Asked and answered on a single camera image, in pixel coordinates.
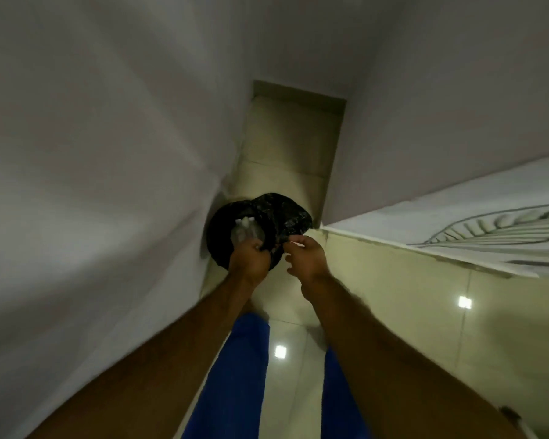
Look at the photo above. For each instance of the person's right hand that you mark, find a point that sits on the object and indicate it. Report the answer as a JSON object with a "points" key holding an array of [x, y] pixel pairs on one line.
{"points": [[311, 262]]}

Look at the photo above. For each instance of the person's left hand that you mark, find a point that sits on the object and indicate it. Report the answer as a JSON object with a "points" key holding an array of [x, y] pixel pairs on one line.
{"points": [[249, 262]]}

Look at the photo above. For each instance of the person's left fingers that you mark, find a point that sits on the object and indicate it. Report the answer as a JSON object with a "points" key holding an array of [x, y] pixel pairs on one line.
{"points": [[254, 245]]}

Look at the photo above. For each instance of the person's right fingers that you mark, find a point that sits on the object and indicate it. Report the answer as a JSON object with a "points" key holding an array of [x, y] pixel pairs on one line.
{"points": [[299, 244]]}

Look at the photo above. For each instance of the black plastic trash bag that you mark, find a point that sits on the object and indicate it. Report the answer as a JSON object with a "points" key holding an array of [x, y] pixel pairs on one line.
{"points": [[281, 214]]}

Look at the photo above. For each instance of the person's left forearm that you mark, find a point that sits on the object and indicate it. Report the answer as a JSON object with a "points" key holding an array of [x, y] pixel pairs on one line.
{"points": [[164, 370]]}

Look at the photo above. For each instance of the person's right forearm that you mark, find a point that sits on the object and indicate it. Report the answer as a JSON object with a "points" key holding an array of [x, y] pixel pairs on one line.
{"points": [[384, 361]]}

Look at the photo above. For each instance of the blue trousers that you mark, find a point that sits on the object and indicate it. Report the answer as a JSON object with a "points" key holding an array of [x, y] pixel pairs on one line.
{"points": [[238, 384]]}

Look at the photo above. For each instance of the white leaf print bedsheet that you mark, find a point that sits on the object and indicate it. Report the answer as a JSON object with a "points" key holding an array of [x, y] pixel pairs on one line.
{"points": [[485, 210]]}

